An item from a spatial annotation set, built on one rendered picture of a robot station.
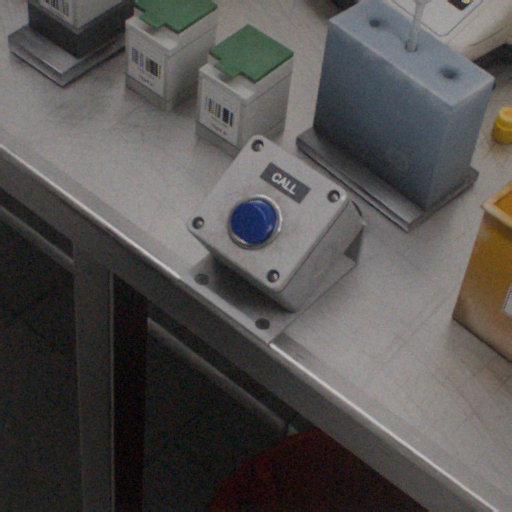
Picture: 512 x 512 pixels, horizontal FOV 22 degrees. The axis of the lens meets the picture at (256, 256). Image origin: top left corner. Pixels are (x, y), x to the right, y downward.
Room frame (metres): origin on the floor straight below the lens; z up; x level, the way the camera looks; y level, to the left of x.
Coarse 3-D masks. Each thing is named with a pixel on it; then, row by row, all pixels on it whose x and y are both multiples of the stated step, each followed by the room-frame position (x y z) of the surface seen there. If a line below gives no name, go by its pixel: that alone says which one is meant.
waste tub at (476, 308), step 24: (504, 192) 0.51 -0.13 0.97; (504, 216) 0.49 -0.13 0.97; (480, 240) 0.49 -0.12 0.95; (504, 240) 0.49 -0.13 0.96; (480, 264) 0.49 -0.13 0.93; (504, 264) 0.48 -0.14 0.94; (480, 288) 0.49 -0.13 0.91; (504, 288) 0.48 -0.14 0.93; (456, 312) 0.49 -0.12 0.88; (480, 312) 0.48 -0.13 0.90; (504, 312) 0.48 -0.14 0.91; (480, 336) 0.48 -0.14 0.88; (504, 336) 0.47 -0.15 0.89
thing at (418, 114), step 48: (336, 48) 0.63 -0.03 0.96; (384, 48) 0.62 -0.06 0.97; (432, 48) 0.62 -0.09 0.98; (336, 96) 0.63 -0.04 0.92; (384, 96) 0.60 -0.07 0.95; (432, 96) 0.58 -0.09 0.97; (480, 96) 0.59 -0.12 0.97; (336, 144) 0.62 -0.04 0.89; (384, 144) 0.60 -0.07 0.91; (432, 144) 0.57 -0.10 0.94; (384, 192) 0.58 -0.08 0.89; (432, 192) 0.57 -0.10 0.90
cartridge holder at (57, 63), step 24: (48, 24) 0.69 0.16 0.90; (96, 24) 0.68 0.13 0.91; (120, 24) 0.70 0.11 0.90; (24, 48) 0.67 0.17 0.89; (48, 48) 0.68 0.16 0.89; (72, 48) 0.67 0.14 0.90; (96, 48) 0.68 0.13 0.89; (120, 48) 0.70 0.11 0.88; (48, 72) 0.66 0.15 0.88; (72, 72) 0.66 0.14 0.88
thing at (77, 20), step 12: (48, 0) 0.69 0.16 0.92; (60, 0) 0.68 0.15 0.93; (72, 0) 0.68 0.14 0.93; (84, 0) 0.68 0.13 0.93; (96, 0) 0.69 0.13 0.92; (108, 0) 0.70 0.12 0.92; (120, 0) 0.71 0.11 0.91; (60, 12) 0.68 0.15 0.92; (72, 12) 0.68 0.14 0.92; (84, 12) 0.68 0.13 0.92; (96, 12) 0.69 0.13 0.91; (72, 24) 0.68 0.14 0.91; (84, 24) 0.68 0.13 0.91
